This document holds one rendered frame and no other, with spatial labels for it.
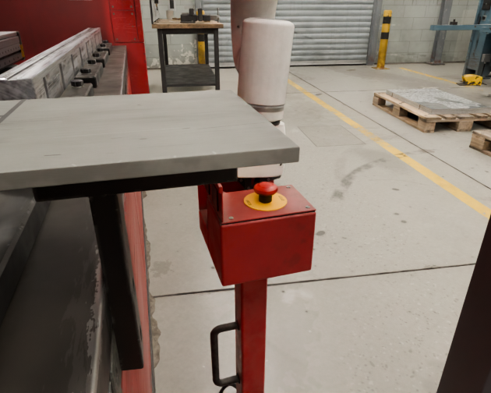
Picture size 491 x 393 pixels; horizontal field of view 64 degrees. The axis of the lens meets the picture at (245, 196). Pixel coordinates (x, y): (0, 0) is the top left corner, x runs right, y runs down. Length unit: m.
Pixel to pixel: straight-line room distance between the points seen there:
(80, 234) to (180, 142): 0.20
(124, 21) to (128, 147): 2.22
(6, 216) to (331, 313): 1.38
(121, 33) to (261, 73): 1.84
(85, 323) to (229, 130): 0.17
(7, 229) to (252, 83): 0.43
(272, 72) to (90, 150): 0.46
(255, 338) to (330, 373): 0.60
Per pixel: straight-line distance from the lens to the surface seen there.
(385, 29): 8.21
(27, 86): 0.75
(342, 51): 8.49
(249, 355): 0.90
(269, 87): 0.67
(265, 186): 0.64
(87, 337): 0.30
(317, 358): 1.47
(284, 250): 0.66
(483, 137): 3.74
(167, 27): 4.58
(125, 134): 0.26
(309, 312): 1.62
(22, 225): 0.39
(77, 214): 0.46
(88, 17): 2.45
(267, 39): 0.66
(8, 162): 0.24
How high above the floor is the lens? 1.07
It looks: 26 degrees down
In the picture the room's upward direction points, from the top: straight up
